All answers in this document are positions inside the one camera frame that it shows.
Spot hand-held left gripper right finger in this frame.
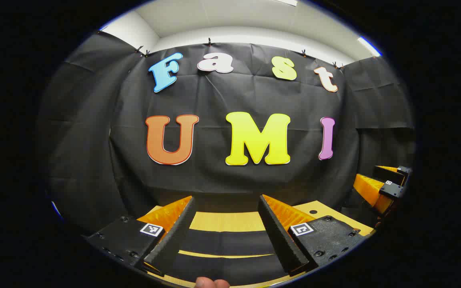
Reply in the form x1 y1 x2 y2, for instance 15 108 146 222
258 194 366 277

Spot black backdrop cloth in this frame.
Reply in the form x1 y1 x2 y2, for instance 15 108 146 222
38 30 415 240

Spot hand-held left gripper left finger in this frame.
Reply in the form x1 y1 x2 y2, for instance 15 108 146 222
86 196 196 277

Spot dark grey jeans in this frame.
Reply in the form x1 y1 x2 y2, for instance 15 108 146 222
166 230 295 286

